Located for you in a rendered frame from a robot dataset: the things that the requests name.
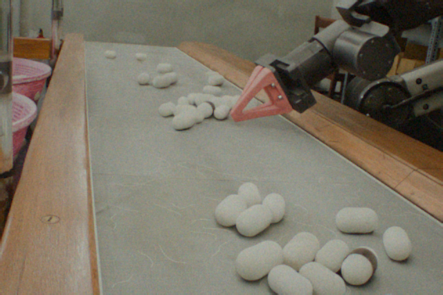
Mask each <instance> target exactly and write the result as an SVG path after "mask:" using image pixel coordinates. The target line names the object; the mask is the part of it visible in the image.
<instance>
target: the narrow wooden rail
mask: <svg viewBox="0 0 443 295"><path fill-rule="evenodd" d="M84 52H85V51H84V34H82V33H67V34H66V38H65V40H64V44H63V47H62V49H61V51H60V54H59V57H58V59H57V63H56V65H55V69H54V72H53V75H52V78H51V81H50V84H49V86H48V90H47V92H46V96H45V99H44V102H43V105H42V109H41V111H40V114H39V118H38V121H37V124H36V127H35V130H34V132H33V136H32V138H31V141H30V145H29V147H28V154H27V156H26V160H25V162H24V167H23V170H22V174H21V178H20V180H19V184H18V186H17V189H16V192H15V196H14V198H13V200H12V206H11V208H10V212H9V214H8V218H7V220H6V221H7V222H6V226H5V229H4V231H3V235H2V237H1V243H0V295H100V283H99V273H98V261H97V249H96V238H95V226H94V218H93V202H92V191H91V168H90V157H89V144H88V142H89V133H88V120H87V97H86V86H85V81H86V74H85V63H84Z"/></svg>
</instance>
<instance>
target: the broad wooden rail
mask: <svg viewBox="0 0 443 295"><path fill-rule="evenodd" d="M177 49H179V50H180V51H182V52H184V53H185V54H186V55H188V56H190V57H192V58H193V59H195V60H196V61H198V62H200V63H201V64H203V65H204V66H206V67H207V68H209V69H211V70H212V71H216V72H218V73H219V75H221V76H222V77H223V78H224V79H226V80H227V81H229V82H231V83H232V84H234V85H235V86H236V87H238V88H240V89H242V90H244V88H245V86H246V84H247V82H248V80H249V79H250V77H251V75H252V73H253V70H254V68H255V67H256V66H255V64H254V63H252V62H250V61H248V60H245V59H244V58H242V57H239V56H236V55H234V54H232V53H229V52H228V51H225V50H223V49H220V48H218V47H216V46H213V45H212V44H207V43H199V42H182V43H181V44H179V45H178V46H177ZM310 91H311V92H312V94H313V96H314V98H315V99H316V101H317V103H316V104H315V105H314V106H312V107H310V108H309V109H307V110H305V111H304V112H303V113H301V114H300V113H298V112H297V111H295V110H293V111H291V112H290V113H287V114H280V115H281V116H284V117H285V118H286V119H288V121H290V122H292V123H293V124H294V125H296V126H298V127H299V128H300V129H302V130H305V131H306V132H308V133H309V134H310V135H311V136H313V137H314V138H316V139H317V140H319V141H320V142H322V143H324V144H325V145H326V146H328V147H329V148H331V149H333V151H335V152H336V153H338V154H339V155H341V156H342V157H344V158H345V159H347V160H348V161H350V162H352V163H353V164H354V165H356V166H358V167H359V168H360V169H362V170H364V171H365V172H367V173H368V174H370V175H372V176H373V177H374V178H375V179H377V180H378V181H380V182H381V183H383V184H385V185H386V186H387V187H389V188H391V190H393V191H395V192H396V193H398V194H399V195H401V196H402V197H404V199H406V200H408V201H409V202H411V203H412V204H414V205H415V206H416V207H418V208H419V209H421V210H423V211H424V212H425V213H426V214H428V215H430V216H432V217H434V218H435V219H436V220H437V221H439V222H441V223H442V224H443V152H440V151H439V150H436V149H435V148H433V147H430V146H428V145H426V144H425V143H422V142H420V141H418V140H415V139H413V138H412V137H410V136H407V135H405V134H403V133H401V132H398V131H397V130H395V129H393V128H391V127H388V126H386V125H384V124H382V123H379V122H378V121H377V120H375V119H373V118H370V117H369V116H366V115H364V114H362V113H360V112H357V111H355V110H353V109H350V108H349V107H346V105H343V104H341V103H339V102H336V101H335V100H332V99H331V98H328V97H326V96H323V95H321V94H320V93H318V92H316V91H313V90H311V89H310ZM254 98H255V99H257V100H259V101H260V102H262V103H266V102H268V101H269V98H268V97H267V95H266V94H265V92H264V90H263V88H262V89H261V91H260V92H259V93H258V94H257V95H256V96H255V97H254Z"/></svg>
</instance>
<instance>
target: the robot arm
mask: <svg viewBox="0 0 443 295"><path fill-rule="evenodd" d="M335 6H336V9H337V10H338V12H339V13H340V15H341V16H342V18H343V20H342V19H338V20H336V21H335V22H334V23H333V24H332V25H330V26H328V27H327V28H325V29H323V30H322V31H320V32H319V33H318V34H316V35H314V36H313V37H312V38H311V39H309V40H307V41H306V42H305V43H304V44H302V45H301V46H299V47H298V48H296V49H295V50H294V51H292V52H290V53H289V54H288V55H286V56H284V57H283V58H282V57H278V56H276V55H272V54H270V53H267V54H266V55H264V56H262V57H261V58H260V59H258V60H256V61H254V64H255V66H256V67H255V68H254V70H253V73H252V75H251V77H250V79H249V80H248V82H247V84H246V86H245V88H244V90H243V92H242V94H241V96H240V97H239V100H237V102H236V103H235V105H234V106H233V109H232V110H231V112H230V115H231V117H232V118H233V120H234V121H235V122H239V121H243V120H248V119H253V118H259V117H263V116H272V115H278V114H287V113H290V112H291V111H293V110H295V111H297V112H298V113H300V114H301V113H303V112H304V111H305V110H307V109H309V108H310V107H312V106H314V105H315V104H316V103H317V101H316V99H315V98H314V96H313V94H312V92H311V91H310V89H311V88H312V87H313V86H314V85H316V84H318V83H319V82H320V81H321V80H323V79H324V78H326V77H327V76H328V75H330V74H331V73H333V72H334V71H335V70H337V69H339V68H341V69H343V70H345V71H347V72H348V73H351V74H354V75H357V76H359V77H361V78H364V79H366V80H370V81H378V80H380V79H382V78H384V77H385V76H386V75H387V74H388V73H389V72H390V70H391V67H392V65H393V62H394V58H395V57H396V56H397V55H398V54H399V52H400V51H401V49H400V47H399V45H398V43H397V41H396V39H395V38H396V37H401V36H402V33H403V31H405V30H410V29H413V28H416V27H419V26H421V25H422V24H424V23H425V22H427V21H430V20H432V19H434V18H437V17H440V16H442V15H443V0H341V2H340V3H339V4H338V5H335ZM262 88H263V90H264V92H265V94H266V95H267V97H268V98H269V101H268V102H266V103H263V104H261V105H258V106H256V107H255V108H253V109H249V110H246V111H243V110H244V109H245V106H247V105H248V103H249V102H250V101H251V100H252V99H253V98H254V97H255V96H256V95H257V94H258V93H259V92H260V91H261V89H262Z"/></svg>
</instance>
